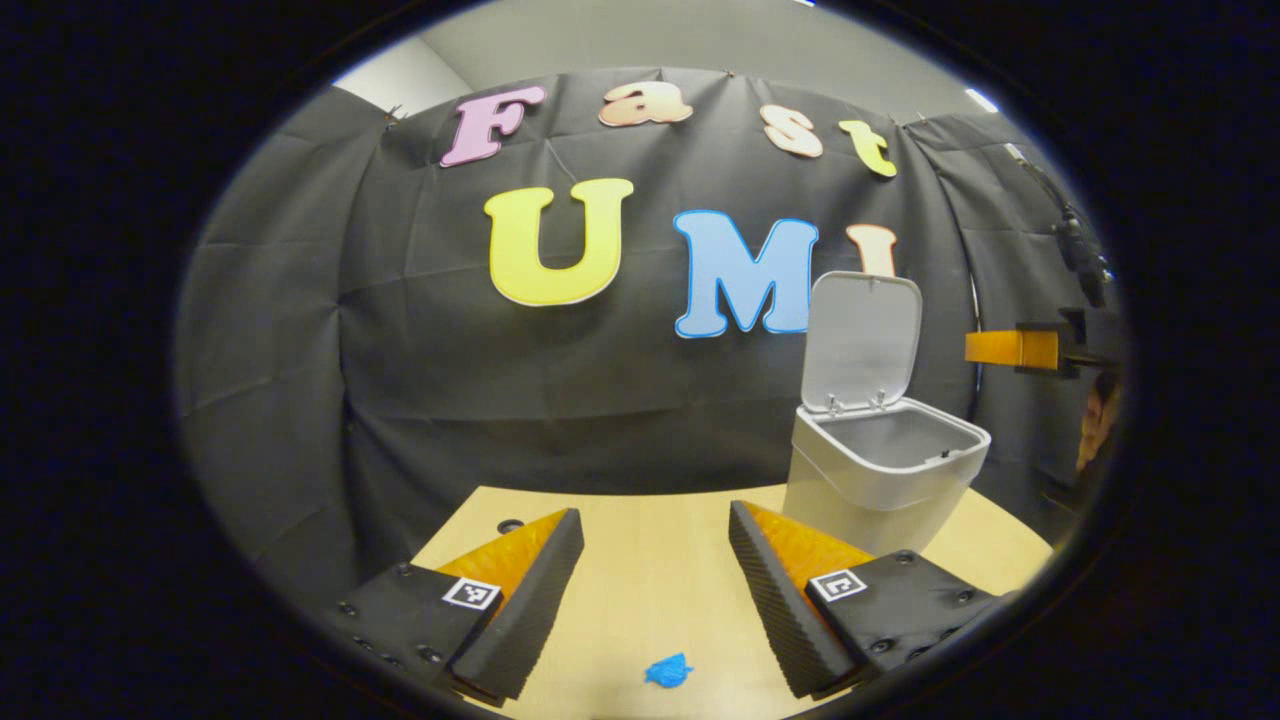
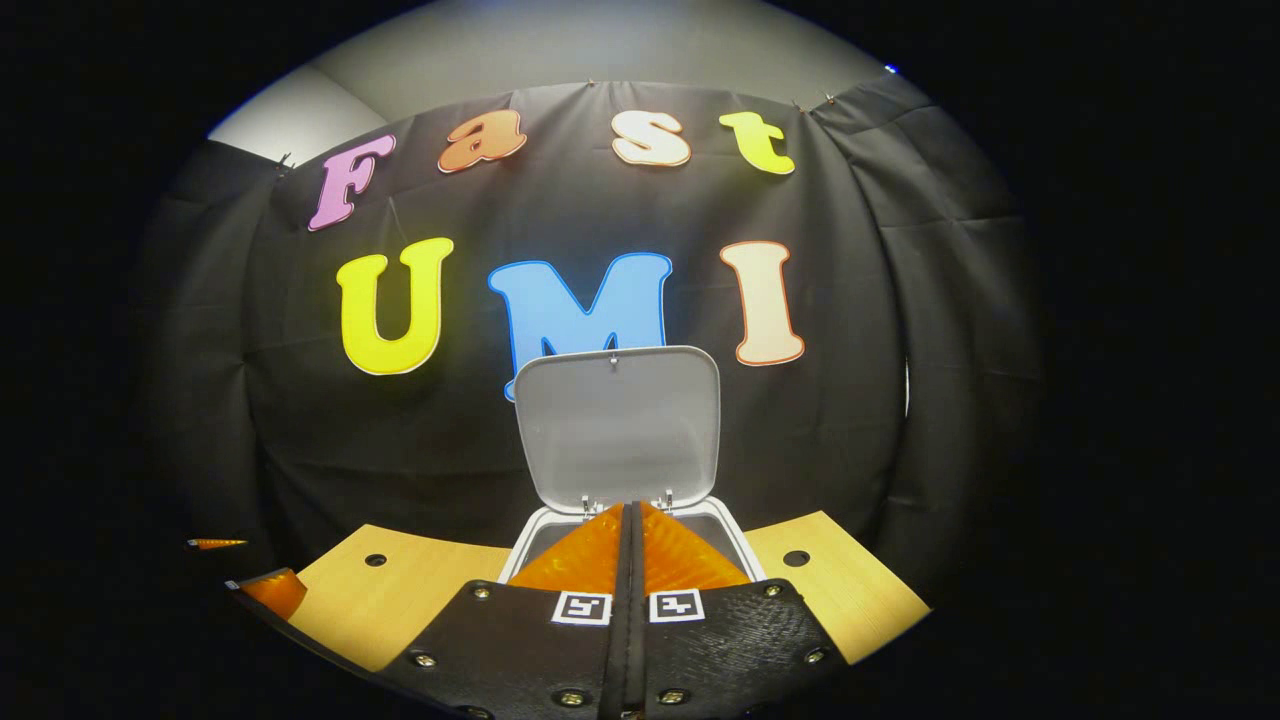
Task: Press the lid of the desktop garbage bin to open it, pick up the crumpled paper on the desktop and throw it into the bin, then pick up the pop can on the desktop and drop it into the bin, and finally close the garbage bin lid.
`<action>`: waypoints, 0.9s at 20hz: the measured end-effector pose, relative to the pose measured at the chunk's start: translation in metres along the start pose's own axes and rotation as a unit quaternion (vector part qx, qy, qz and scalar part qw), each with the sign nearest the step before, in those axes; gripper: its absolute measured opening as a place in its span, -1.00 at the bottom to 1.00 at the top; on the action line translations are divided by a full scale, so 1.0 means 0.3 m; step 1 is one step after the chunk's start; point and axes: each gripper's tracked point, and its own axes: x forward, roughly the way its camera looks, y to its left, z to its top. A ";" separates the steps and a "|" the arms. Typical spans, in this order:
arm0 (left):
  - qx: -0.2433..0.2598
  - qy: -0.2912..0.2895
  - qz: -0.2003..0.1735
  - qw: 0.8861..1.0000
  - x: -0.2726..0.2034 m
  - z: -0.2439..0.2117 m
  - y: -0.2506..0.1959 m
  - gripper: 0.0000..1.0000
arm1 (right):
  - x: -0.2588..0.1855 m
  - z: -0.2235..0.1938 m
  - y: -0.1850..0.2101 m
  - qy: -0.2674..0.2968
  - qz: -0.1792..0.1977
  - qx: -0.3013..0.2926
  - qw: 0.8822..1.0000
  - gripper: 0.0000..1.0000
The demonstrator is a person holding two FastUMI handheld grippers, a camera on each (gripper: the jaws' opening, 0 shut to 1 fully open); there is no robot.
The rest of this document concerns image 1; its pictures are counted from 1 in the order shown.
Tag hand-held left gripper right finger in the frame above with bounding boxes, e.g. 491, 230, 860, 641
728, 500, 1001, 699

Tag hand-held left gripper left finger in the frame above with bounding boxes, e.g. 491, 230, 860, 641
330, 507, 586, 708

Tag blue paper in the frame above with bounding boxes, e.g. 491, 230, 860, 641
644, 652, 694, 689

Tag white desktop garbage bin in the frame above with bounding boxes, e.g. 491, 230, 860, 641
782, 270, 993, 558

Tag wooden desktop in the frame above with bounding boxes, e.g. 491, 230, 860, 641
412, 484, 1056, 720

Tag black backdrop cloth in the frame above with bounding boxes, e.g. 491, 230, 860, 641
175, 65, 1126, 601

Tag dark hanging cable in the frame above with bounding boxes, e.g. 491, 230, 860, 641
1005, 143, 1114, 309

